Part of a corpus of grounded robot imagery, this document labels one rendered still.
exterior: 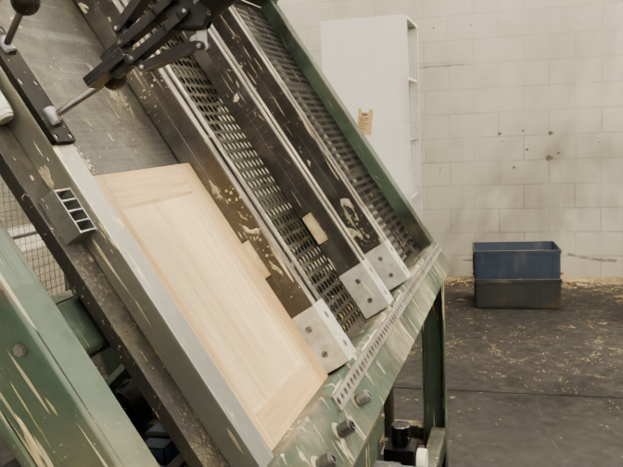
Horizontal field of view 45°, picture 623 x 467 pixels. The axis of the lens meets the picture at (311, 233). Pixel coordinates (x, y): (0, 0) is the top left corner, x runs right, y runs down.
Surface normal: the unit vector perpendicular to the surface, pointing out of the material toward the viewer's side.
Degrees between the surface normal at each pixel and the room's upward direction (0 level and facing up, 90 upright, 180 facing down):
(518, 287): 90
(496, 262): 90
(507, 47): 90
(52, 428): 90
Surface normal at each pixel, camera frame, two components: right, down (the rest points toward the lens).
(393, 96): -0.26, 0.15
